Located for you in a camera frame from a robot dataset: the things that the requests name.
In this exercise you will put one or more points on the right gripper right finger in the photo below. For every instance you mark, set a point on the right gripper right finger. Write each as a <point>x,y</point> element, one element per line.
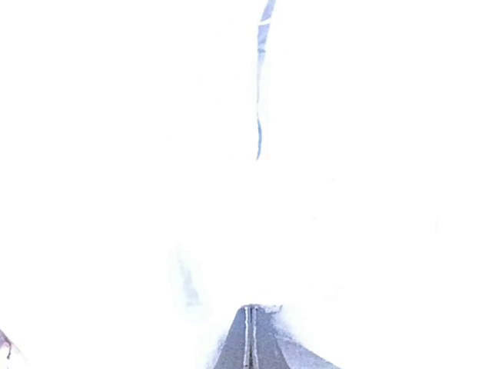
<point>271,347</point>

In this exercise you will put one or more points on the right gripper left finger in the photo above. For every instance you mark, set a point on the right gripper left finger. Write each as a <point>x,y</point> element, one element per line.
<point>236,349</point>

